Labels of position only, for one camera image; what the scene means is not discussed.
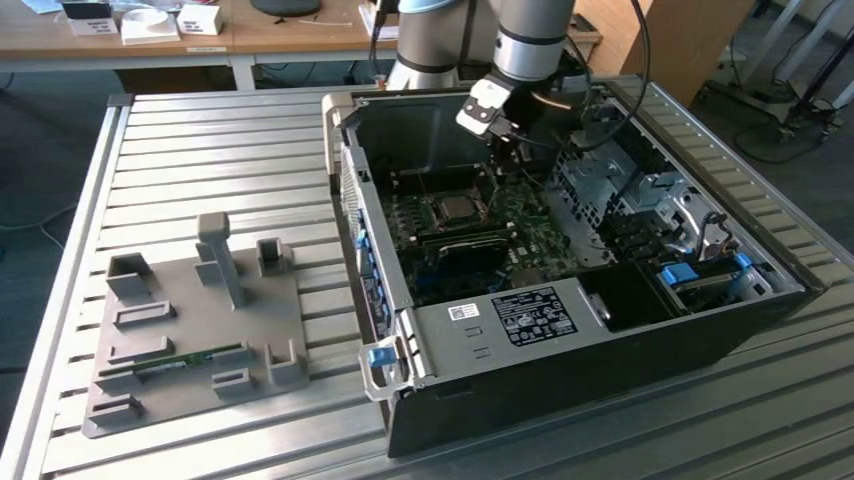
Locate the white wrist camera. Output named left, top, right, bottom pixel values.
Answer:
left=455, top=78, right=515, bottom=135

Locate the white labelled box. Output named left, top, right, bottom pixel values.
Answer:
left=175, top=3, right=223, bottom=36

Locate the blue disk carrier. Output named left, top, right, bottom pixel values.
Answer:
left=657, top=263, right=701, bottom=290

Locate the white metal stand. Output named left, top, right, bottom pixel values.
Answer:
left=693, top=0, right=854, bottom=136

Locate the black faced device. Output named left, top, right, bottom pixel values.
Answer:
left=60, top=1, right=114, bottom=21

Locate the small cardboard box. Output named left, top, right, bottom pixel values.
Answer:
left=358, top=0, right=402, bottom=42

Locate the black RAM slot row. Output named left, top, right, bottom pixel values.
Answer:
left=418, top=225, right=519, bottom=250

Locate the black PC case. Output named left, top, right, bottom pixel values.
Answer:
left=321, top=73, right=836, bottom=459

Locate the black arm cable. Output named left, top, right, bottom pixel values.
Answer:
left=519, top=0, right=653, bottom=151

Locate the white round holder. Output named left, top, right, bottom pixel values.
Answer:
left=119, top=8, right=182, bottom=47

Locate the dark round pad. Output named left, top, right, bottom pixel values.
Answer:
left=250, top=0, right=325, bottom=16

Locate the wooden desk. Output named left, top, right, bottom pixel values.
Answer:
left=230, top=0, right=606, bottom=91
left=0, top=0, right=237, bottom=76

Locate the grey parts rack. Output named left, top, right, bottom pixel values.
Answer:
left=79, top=212, right=315, bottom=441

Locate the silver CPU plate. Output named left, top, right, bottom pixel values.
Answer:
left=437, top=196, right=477, bottom=217

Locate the green motherboard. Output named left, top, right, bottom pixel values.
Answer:
left=378, top=168, right=606, bottom=307

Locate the metal drive cage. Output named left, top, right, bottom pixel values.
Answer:
left=543, top=94, right=709, bottom=266

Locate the green RAM stick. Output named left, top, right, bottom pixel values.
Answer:
left=131, top=343, right=243, bottom=375

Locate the black cable bundle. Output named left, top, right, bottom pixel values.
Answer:
left=690, top=209, right=740, bottom=264

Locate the CPU socket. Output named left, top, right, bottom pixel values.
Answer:
left=425, top=189, right=495, bottom=229

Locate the wooden cabinet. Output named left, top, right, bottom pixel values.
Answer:
left=618, top=0, right=761, bottom=107

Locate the silver power supply unit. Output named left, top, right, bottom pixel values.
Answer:
left=399, top=277, right=613, bottom=389

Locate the black graphics card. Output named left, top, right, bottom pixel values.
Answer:
left=423, top=234, right=513, bottom=279

